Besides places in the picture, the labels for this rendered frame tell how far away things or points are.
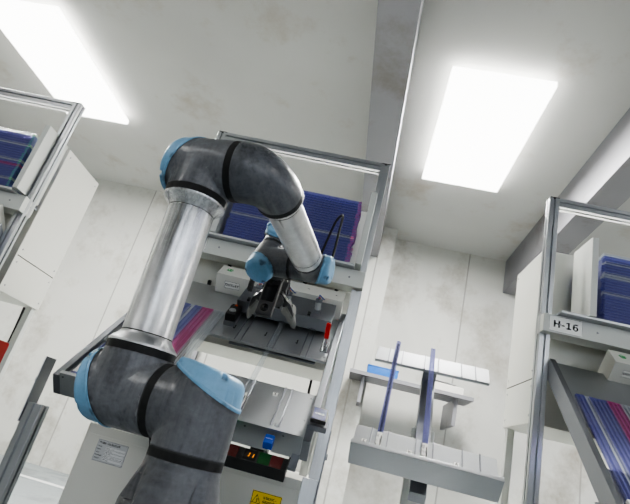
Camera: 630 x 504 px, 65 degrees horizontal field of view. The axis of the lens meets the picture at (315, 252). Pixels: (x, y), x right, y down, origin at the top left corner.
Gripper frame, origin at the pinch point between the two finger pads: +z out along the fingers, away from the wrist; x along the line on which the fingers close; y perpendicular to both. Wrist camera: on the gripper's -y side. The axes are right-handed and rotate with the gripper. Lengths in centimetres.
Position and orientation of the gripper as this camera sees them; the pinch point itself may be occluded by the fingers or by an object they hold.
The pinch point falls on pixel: (270, 324)
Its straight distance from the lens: 154.7
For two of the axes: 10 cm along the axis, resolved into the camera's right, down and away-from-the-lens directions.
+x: -9.7, -2.1, 1.1
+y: 2.1, -5.4, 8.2
